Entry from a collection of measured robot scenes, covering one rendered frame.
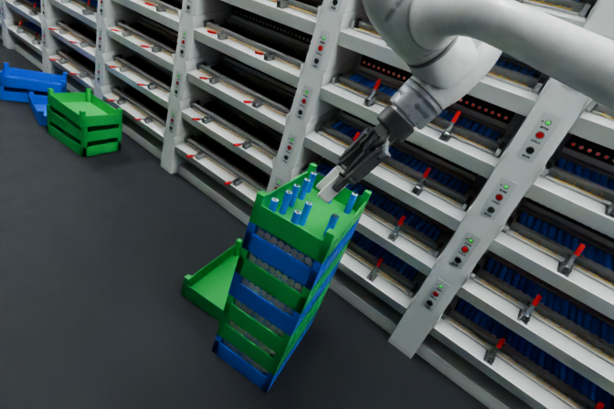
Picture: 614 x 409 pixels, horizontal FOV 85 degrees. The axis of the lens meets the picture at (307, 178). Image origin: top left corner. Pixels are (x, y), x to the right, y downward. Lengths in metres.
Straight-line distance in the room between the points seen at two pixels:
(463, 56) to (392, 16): 0.16
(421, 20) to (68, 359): 1.10
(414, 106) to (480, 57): 0.13
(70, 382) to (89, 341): 0.11
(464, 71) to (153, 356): 1.03
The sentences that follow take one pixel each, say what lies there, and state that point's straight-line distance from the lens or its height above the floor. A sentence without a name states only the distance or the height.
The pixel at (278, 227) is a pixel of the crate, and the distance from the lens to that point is 0.76.
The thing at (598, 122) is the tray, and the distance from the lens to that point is 1.05.
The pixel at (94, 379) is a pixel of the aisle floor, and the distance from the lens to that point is 1.10.
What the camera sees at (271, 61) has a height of 0.74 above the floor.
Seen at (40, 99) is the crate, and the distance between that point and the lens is 2.56.
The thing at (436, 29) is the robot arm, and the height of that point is 0.97.
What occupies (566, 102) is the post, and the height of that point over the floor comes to 0.95.
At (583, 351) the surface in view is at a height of 0.37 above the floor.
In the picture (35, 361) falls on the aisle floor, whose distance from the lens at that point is 1.15.
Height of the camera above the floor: 0.93
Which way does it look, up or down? 25 degrees down
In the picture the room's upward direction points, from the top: 20 degrees clockwise
